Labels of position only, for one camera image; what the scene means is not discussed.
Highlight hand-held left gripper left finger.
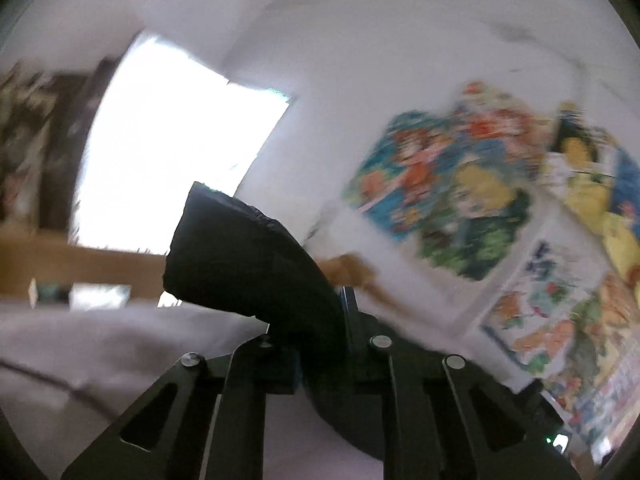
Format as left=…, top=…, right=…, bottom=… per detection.
left=60, top=336, right=302, bottom=480

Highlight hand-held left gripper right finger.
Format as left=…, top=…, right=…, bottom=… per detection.
left=343, top=286, right=582, bottom=480

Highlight black padded garment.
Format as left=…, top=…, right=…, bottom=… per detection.
left=162, top=181, right=396, bottom=461

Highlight blond boy and girl drawing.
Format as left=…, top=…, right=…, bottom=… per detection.
left=341, top=107, right=533, bottom=283

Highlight drink and orange slices drawing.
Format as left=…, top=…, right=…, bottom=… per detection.
left=477, top=240, right=613, bottom=378

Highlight bright window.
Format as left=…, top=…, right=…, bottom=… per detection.
left=70, top=32, right=292, bottom=257

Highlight brown-haired girl drawing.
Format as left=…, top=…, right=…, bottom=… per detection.
left=452, top=79, right=556, bottom=161

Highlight yellow moon drawing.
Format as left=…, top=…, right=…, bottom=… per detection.
left=542, top=101, right=640, bottom=286

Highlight dark patterned curtain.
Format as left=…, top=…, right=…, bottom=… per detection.
left=0, top=57, right=118, bottom=233

